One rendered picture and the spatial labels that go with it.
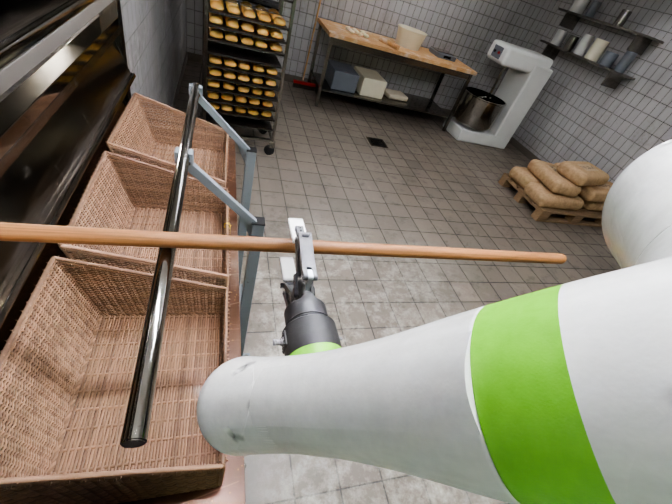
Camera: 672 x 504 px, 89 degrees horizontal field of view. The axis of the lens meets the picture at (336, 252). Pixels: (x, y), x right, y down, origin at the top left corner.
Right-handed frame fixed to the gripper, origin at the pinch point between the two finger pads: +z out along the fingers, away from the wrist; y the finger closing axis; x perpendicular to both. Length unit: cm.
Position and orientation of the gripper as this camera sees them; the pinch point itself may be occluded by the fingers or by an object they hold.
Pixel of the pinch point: (291, 245)
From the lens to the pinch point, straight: 72.9
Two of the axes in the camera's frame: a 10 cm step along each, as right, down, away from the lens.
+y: -2.6, 7.2, 6.4
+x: 9.4, 0.3, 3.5
